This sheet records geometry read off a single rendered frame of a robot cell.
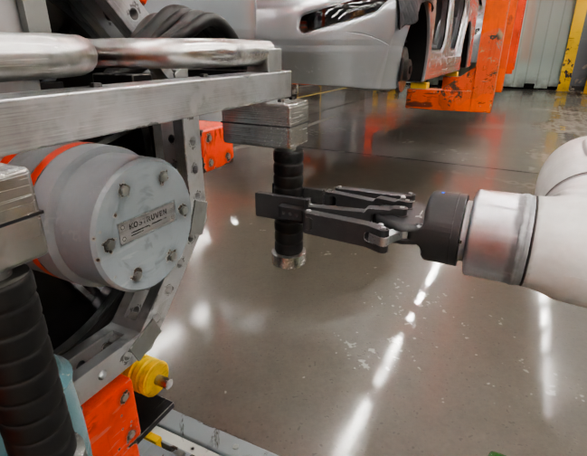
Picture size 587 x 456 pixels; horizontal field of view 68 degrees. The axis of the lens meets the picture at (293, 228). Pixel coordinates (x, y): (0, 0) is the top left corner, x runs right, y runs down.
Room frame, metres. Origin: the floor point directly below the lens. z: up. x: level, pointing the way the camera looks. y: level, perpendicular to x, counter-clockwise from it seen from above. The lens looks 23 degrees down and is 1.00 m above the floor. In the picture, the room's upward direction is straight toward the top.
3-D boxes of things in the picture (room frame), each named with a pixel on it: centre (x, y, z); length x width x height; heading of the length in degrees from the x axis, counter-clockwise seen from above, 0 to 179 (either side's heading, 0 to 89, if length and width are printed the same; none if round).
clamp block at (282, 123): (0.52, 0.03, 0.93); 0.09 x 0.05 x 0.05; 64
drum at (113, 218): (0.42, 0.23, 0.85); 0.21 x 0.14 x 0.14; 64
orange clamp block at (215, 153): (0.74, 0.16, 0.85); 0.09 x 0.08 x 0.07; 154
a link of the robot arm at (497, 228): (0.40, -0.20, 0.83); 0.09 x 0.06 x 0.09; 154
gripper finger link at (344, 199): (0.48, -0.09, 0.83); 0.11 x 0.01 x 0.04; 53
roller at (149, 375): (0.61, 0.33, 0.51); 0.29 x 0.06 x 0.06; 64
